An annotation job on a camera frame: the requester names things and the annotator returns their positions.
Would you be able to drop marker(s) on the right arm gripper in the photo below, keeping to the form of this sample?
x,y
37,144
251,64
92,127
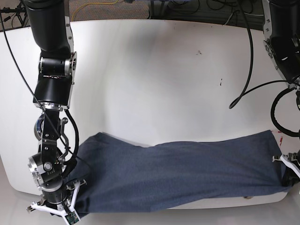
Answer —
x,y
58,198

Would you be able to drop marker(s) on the dark blue printed T-shirt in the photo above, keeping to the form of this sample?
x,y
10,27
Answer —
x,y
122,177

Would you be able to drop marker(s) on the black tripod stand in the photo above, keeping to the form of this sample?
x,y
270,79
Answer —
x,y
18,12

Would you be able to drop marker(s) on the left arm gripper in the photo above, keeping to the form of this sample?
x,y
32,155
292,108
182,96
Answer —
x,y
292,171

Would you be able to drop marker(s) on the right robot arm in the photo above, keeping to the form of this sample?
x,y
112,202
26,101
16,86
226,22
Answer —
x,y
54,161

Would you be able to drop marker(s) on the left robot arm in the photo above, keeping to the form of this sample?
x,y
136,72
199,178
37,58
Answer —
x,y
281,30

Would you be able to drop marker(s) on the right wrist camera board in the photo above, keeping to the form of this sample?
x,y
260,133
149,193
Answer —
x,y
72,218

